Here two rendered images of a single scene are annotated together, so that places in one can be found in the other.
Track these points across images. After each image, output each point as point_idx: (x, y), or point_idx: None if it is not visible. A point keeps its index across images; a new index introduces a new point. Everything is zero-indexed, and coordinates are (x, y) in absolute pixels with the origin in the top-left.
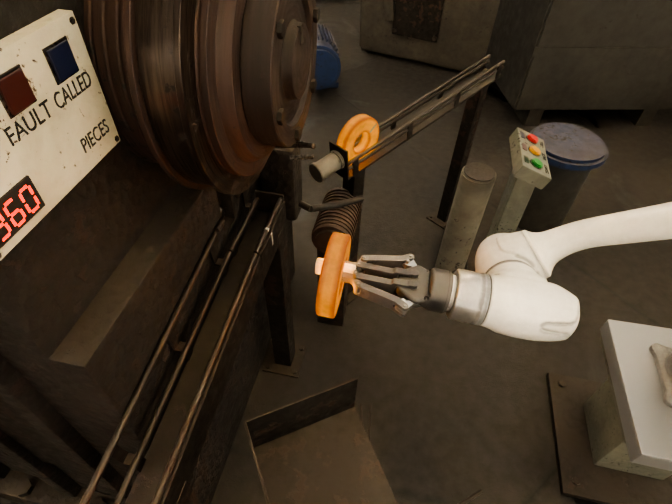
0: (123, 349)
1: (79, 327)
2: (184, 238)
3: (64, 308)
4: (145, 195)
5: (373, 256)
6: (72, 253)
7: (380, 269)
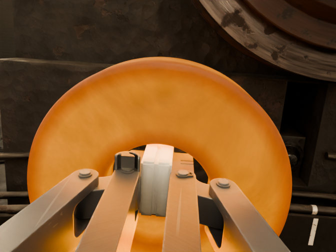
0: (38, 99)
1: (43, 59)
2: None
3: (48, 36)
4: (192, 36)
5: (245, 205)
6: (80, 2)
7: (174, 226)
